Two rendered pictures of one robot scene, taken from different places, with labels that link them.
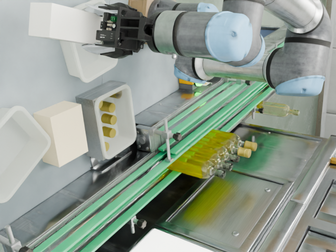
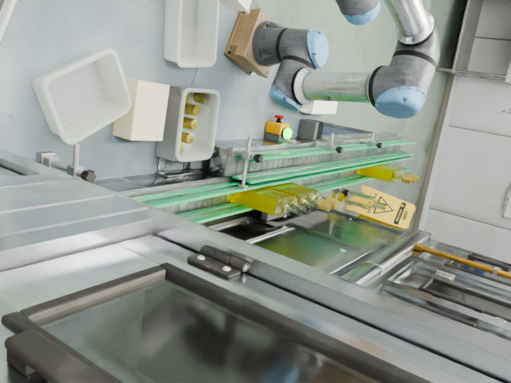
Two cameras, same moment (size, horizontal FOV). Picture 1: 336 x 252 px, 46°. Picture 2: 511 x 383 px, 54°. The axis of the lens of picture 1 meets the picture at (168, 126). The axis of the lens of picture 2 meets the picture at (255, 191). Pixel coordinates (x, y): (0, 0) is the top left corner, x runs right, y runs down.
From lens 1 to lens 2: 48 cm
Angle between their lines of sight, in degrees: 12
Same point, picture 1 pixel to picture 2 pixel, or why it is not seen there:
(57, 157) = (131, 128)
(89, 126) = (169, 119)
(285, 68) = (388, 78)
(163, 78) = (251, 117)
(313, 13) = (425, 22)
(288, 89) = (389, 97)
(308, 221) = (382, 281)
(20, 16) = not seen: outside the picture
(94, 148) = (166, 146)
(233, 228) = not seen: hidden behind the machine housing
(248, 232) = not seen: hidden behind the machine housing
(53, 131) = (137, 97)
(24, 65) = (126, 23)
